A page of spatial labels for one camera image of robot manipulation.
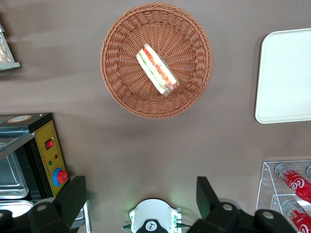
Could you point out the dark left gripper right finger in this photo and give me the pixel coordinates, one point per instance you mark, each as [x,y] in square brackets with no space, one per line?
[206,196]

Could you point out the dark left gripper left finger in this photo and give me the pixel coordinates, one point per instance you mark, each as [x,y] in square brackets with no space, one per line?
[70,194]

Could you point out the triangle sandwich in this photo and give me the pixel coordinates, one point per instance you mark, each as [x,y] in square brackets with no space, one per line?
[155,70]

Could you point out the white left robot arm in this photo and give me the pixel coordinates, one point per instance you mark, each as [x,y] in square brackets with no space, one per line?
[150,213]

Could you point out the round brown wicker basket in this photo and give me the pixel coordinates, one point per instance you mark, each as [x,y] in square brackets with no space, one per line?
[121,72]

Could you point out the beige plastic tray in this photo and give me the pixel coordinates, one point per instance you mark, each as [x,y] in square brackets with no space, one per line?
[284,77]

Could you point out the black food warmer display case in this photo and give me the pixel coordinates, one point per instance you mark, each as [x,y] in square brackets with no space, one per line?
[48,150]

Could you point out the clear acrylic bottle rack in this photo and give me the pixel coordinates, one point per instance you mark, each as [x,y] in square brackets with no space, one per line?
[264,184]

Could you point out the steel warmer pan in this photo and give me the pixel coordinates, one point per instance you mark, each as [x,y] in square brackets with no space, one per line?
[9,177]

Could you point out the red cola bottle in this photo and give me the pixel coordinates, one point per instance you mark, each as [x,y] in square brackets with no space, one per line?
[296,184]
[298,217]

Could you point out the clear bag of crackers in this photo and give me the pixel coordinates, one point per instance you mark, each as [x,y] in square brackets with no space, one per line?
[3,53]

